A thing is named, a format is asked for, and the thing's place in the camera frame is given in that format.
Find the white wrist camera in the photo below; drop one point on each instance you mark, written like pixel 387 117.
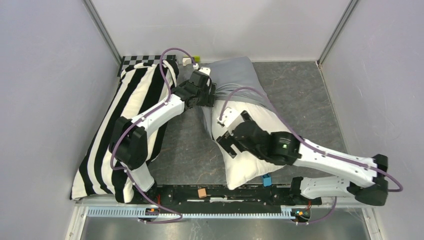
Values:
pixel 230 119
pixel 202 69

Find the right aluminium corner post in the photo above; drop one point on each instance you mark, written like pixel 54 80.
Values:
pixel 352 4

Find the white yellow-green small block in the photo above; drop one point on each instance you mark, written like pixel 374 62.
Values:
pixel 187 60

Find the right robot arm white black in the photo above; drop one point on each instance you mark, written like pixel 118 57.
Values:
pixel 361 178

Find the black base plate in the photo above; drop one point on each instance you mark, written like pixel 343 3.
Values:
pixel 246 199

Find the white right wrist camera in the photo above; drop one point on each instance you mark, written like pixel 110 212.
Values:
pixel 230 119

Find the blue small box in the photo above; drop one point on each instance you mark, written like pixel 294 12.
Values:
pixel 266 180

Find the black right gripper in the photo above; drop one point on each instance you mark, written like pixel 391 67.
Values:
pixel 226 140

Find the aluminium corner post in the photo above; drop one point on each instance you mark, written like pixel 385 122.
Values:
pixel 352 4
pixel 101 27

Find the grey pillowcase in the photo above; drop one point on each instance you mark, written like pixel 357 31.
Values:
pixel 233 73

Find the checkerboard calibration board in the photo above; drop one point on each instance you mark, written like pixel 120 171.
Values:
pixel 147 60

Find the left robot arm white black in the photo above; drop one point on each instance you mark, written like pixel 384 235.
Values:
pixel 129 141

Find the orange small cube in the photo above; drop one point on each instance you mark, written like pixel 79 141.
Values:
pixel 202 193

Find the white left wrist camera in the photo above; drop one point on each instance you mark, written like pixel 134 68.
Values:
pixel 202 69

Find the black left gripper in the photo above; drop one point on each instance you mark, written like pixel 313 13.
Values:
pixel 208 101

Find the left aluminium corner post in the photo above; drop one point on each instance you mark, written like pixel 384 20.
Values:
pixel 101 27

